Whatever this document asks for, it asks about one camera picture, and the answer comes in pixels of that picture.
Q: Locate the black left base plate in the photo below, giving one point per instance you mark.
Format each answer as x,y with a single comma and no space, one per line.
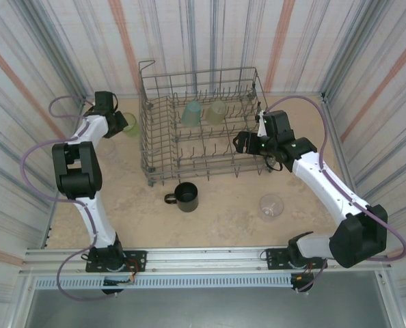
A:
136,261

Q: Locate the green translucent plastic cup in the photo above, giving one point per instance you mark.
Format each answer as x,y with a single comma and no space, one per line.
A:
131,126

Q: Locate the clear drinking glass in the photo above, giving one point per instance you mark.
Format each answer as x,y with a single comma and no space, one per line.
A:
271,208
110,152

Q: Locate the black mug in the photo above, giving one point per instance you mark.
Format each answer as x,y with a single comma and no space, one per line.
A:
186,198

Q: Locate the grey metal panel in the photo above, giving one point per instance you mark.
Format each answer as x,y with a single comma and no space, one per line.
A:
203,309

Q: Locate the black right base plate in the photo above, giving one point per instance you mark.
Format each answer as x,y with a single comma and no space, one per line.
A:
274,259

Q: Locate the aluminium mounting rail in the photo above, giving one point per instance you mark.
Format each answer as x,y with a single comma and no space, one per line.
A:
203,261

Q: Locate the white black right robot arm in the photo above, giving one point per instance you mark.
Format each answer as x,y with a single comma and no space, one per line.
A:
356,239

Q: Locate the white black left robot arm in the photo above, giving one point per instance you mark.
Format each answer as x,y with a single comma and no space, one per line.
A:
76,171

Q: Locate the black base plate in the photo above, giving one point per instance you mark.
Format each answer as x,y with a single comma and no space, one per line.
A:
136,261
274,259

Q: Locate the olive translucent plastic cup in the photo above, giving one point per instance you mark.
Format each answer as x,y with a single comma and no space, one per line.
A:
216,112

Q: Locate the teal textured plastic cup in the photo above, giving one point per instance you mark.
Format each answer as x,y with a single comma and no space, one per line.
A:
191,114

